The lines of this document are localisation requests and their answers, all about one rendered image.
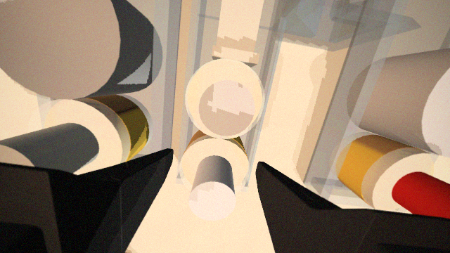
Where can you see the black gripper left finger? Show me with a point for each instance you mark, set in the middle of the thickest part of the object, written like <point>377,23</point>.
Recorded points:
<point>95,212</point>

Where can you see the grey cylinder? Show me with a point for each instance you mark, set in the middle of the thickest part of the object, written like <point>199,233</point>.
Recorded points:
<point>410,102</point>
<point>70,49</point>

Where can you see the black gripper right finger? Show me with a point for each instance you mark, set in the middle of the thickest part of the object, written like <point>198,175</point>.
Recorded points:
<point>300,221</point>

